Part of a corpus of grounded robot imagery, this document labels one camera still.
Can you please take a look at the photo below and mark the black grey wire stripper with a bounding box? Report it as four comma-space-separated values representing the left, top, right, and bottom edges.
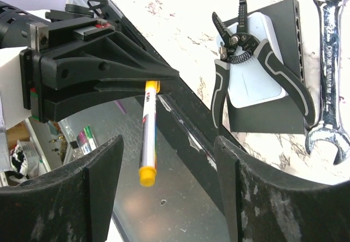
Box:
210, 0, 317, 130

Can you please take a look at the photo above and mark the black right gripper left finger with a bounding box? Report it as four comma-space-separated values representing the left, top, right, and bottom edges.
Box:
1, 135, 124, 241

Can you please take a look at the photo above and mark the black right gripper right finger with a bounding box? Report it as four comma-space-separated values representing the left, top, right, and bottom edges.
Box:
214, 136, 349, 241

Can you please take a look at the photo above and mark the white rounded pad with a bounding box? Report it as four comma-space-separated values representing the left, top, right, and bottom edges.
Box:
227, 12, 288, 108

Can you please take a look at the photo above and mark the black network switch box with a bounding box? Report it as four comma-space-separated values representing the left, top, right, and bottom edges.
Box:
227, 0, 305, 134

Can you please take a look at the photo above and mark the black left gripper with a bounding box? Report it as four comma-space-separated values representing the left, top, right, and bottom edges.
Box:
19, 17, 179, 123

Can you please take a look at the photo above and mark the chrome combination wrench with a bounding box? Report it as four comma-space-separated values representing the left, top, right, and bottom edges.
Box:
305, 0, 349, 165

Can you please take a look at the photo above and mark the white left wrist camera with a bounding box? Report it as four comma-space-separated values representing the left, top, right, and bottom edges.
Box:
0, 46, 31, 171

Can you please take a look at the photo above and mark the yellow capped white marker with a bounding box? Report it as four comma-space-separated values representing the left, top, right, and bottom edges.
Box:
138, 80, 160, 187

